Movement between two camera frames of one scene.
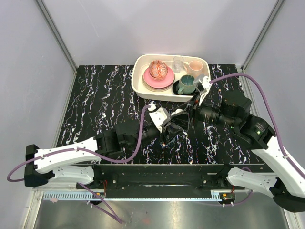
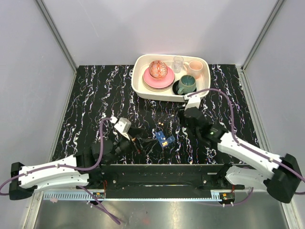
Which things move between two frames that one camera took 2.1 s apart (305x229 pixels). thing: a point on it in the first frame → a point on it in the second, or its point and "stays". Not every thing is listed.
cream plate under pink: [156, 89] stays
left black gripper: [167, 137] → [147, 145]
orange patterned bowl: [157, 69] stays
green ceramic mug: [186, 84] stays
